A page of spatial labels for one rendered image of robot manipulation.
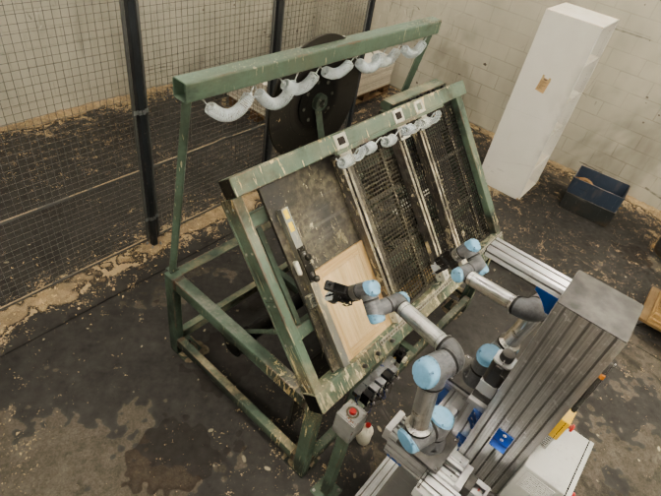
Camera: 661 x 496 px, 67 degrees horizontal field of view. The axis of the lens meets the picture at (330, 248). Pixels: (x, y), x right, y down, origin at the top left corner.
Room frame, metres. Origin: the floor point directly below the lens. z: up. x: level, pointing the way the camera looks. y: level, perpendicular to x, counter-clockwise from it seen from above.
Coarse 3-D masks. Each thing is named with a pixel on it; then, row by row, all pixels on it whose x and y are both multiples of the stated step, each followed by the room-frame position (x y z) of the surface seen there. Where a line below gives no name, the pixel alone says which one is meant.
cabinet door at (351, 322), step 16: (336, 256) 2.11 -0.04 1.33; (352, 256) 2.18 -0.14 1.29; (320, 272) 1.97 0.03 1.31; (336, 272) 2.04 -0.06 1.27; (352, 272) 2.12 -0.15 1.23; (368, 272) 2.19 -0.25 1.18; (336, 304) 1.92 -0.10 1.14; (352, 304) 1.99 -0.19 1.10; (336, 320) 1.85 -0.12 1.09; (352, 320) 1.92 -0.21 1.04; (368, 320) 1.99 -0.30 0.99; (352, 336) 1.86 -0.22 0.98; (368, 336) 1.93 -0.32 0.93; (352, 352) 1.79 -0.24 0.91
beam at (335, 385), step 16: (432, 288) 2.47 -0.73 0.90; (448, 288) 2.54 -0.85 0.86; (416, 304) 2.28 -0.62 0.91; (432, 304) 2.37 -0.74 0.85; (384, 336) 1.97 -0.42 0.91; (400, 336) 2.05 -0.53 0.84; (368, 352) 1.83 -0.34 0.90; (384, 352) 1.90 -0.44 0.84; (352, 368) 1.70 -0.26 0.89; (368, 368) 1.77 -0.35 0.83; (336, 384) 1.58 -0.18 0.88; (352, 384) 1.64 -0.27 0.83; (320, 400) 1.47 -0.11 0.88; (336, 400) 1.53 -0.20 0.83
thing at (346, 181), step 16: (336, 144) 2.45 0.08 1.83; (336, 160) 2.45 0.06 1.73; (336, 176) 2.44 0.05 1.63; (352, 176) 2.44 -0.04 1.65; (352, 192) 2.38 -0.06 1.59; (352, 208) 2.36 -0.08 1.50; (368, 224) 2.33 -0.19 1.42; (368, 240) 2.27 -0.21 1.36; (368, 256) 2.25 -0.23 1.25; (384, 272) 2.22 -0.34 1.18; (384, 288) 2.16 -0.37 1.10; (400, 320) 2.09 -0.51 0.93
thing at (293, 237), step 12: (288, 228) 1.98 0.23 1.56; (288, 240) 1.97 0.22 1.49; (300, 240) 1.98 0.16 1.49; (300, 264) 1.91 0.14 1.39; (312, 288) 1.86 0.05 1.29; (324, 300) 1.86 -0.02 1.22; (324, 312) 1.81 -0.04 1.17; (324, 324) 1.79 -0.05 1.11; (336, 336) 1.77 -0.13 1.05; (336, 348) 1.73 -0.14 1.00; (348, 360) 1.73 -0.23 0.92
